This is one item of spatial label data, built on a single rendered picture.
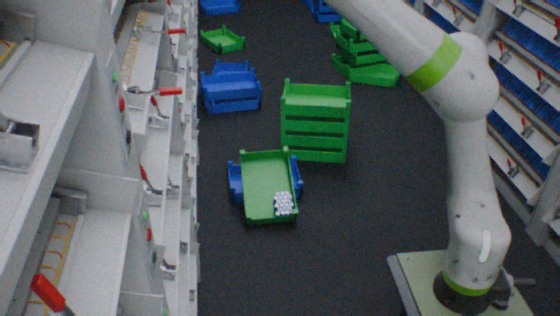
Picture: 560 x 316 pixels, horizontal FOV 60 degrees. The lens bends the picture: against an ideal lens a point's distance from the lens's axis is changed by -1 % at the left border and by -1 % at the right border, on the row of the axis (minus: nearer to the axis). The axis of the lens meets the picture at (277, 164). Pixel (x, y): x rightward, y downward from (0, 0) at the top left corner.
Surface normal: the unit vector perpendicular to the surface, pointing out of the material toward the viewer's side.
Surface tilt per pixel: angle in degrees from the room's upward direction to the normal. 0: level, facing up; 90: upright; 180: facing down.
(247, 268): 0
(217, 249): 0
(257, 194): 26
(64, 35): 90
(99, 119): 90
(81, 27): 90
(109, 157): 90
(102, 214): 19
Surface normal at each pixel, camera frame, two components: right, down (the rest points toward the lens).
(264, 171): 0.06, -0.48
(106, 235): 0.32, -0.79
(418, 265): 0.00, -0.81
